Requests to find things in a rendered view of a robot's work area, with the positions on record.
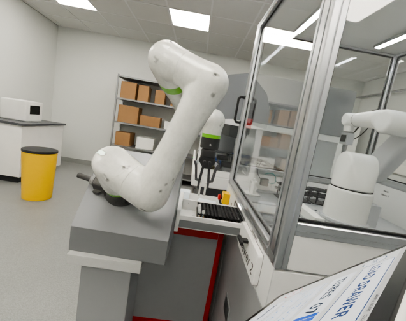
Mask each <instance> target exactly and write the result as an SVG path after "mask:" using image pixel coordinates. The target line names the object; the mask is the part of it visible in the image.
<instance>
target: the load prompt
mask: <svg viewBox="0 0 406 321"><path fill-rule="evenodd" d="M395 257H396V256H395ZM395 257H392V258H390V259H387V260H384V261H382V262H379V263H377V264H374V265H372V266H369V267H366V268H364V269H363V270H362V271H361V272H360V273H359V275H357V277H356V278H355V279H354V280H353V281H352V283H351V284H350V285H349V286H348V287H347V288H346V289H345V290H344V292H343V293H342V294H341V295H340V297H339V298H338V299H337V300H336V301H335V302H334V303H333V305H332V306H331V307H330V308H329V310H328V311H327V312H326V313H325V314H324V315H323V316H322V317H321V319H320V320H319V321H357V319H358V318H359V316H360V315H361V313H362V311H363V310H364V308H365V306H366V305H367V303H368V302H369V300H370V298H371V297H372V295H373V293H374V292H375V290H376V288H377V287H378V285H379V284H380V282H381V280H382V279H383V277H384V275H385V274H386V272H387V270H388V269H389V267H390V265H391V264H392V262H393V261H394V259H395Z"/></svg>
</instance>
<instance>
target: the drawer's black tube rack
mask: <svg viewBox="0 0 406 321"><path fill-rule="evenodd" d="M202 210H204V211H205V214H202ZM202 215H204V218H210V219H215V220H223V221H228V222H236V223H241V222H240V221H242V222H243V218H242V216H241V214H240V212H239V211H238V208H235V207H230V206H222V205H218V204H210V203H202V202H201V215H200V217H201V216H202Z"/></svg>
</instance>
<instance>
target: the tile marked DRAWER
mask: <svg viewBox="0 0 406 321"><path fill-rule="evenodd" d="M284 302H285V301H282V302H281V303H277V304H274V305H272V306H269V307H268V308H267V309H265V310H264V311H263V312H262V313H260V314H259V315H258V316H256V317H255V318H254V319H252V320H251V321H262V320H263V319H264V318H266V317H267V316H268V315H269V314H270V313H272V312H273V311H274V310H276V309H277V308H278V307H279V306H280V305H281V304H283V303H284Z"/></svg>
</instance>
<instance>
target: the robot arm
mask: <svg viewBox="0 0 406 321"><path fill-rule="evenodd" d="M148 63H149V67H150V70H151V72H152V73H153V75H154V77H155V78H156V80H157V82H158V84H159V85H160V87H161V88H162V90H163V91H164V93H165V94H166V95H167V96H168V98H169V100H170V101H171V103H172V105H173V107H174V109H175V114H174V116H173V118H172V120H171V122H170V124H169V126H168V128H167V130H166V132H165V134H164V136H163V138H162V139H161V141H160V143H159V144H158V146H157V148H156V150H155V151H154V153H153V154H152V156H151V158H150V159H149V161H148V162H147V164H146V165H145V166H144V165H143V164H141V163H140V162H138V161H137V160H136V159H135V158H134V157H133V156H132V155H131V154H130V153H129V152H127V151H126V150H125V149H123V148H121V147H119V146H107V147H104V148H102V149H100V150H99V151H98V152H97V153H96V154H95V155H94V157H93V158H92V164H91V165H92V170H93V172H94V174H95V175H93V176H88V175H85V174H82V173H78V174H77V176H76V177H77V178H80V179H83V180H86V181H88V182H89V184H90V185H92V186H93V189H94V190H93V191H92V192H93V194H96V195H100V194H102V193H103V194H104V197H105V199H106V200H107V201H108V202H109V203H110V204H112V205H114V206H127V205H130V204H132V205H133V206H135V207H137V208H138V209H139V210H141V211H144V212H154V211H157V210H160V209H161V208H162V207H163V206H164V205H165V204H166V203H167V201H168V198H169V196H170V193H171V190H172V188H173V185H174V183H175V180H176V178H177V175H178V173H179V171H180V168H181V167H182V164H183V163H184V161H185V158H186V157H187V154H188V153H189V150H190V149H191V147H192V145H193V143H194V142H195V140H196V138H197V137H198V134H199V133H200V131H201V130H202V136H201V144H200V147H201V148H202V149H201V155H200V158H199V159H198V160H194V165H195V180H196V181H198V185H197V188H199V191H198V195H200V190H201V183H202V182H201V177H202V174H203V170H204V168H208V171H207V182H205V188H204V192H203V196H205V192H206V189H208V186H209V183H213V181H214V178H215V174H216V172H217V169H218V167H219V164H218V163H216V162H215V155H216V150H218V149H219V142H220V138H221V132H222V128H223V127H224V123H225V117H224V115H223V113H222V112H221V111H219V110H216V107H217V106H218V104H219V103H220V102H221V100H222V99H223V97H224V96H225V95H226V93H227V91H228V87H229V80H228V76H227V74H226V72H225V70H224V69H223V68H222V67H220V65H218V64H216V63H213V62H210V61H208V60H205V59H203V58H201V57H198V56H197V55H194V54H193V53H191V52H189V51H188V50H186V49H185V48H183V47H181V46H180V45H178V44H177V43H175V42H174V41H170V40H161V41H158V42H157V43H155V44H154V45H153V46H152V47H151V49H150V51H149V54H148ZM198 162H200V164H201V171H200V174H199V178H197V174H198ZM214 164H215V168H214V171H213V174H212V177H211V180H210V168H211V167H212V166H213V165H214Z"/></svg>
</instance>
